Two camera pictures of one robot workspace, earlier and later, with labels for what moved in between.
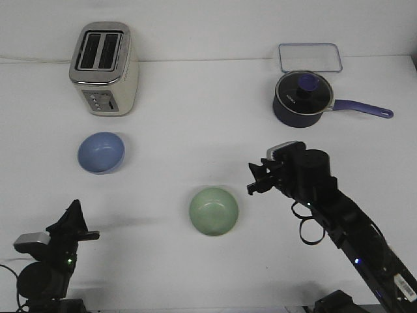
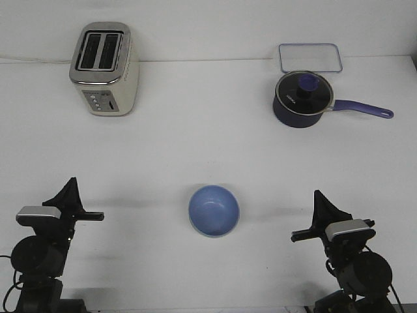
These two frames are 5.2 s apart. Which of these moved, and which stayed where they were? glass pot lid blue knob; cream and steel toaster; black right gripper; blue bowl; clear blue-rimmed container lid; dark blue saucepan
Moved: blue bowl; black right gripper
Stayed: clear blue-rimmed container lid; cream and steel toaster; dark blue saucepan; glass pot lid blue knob
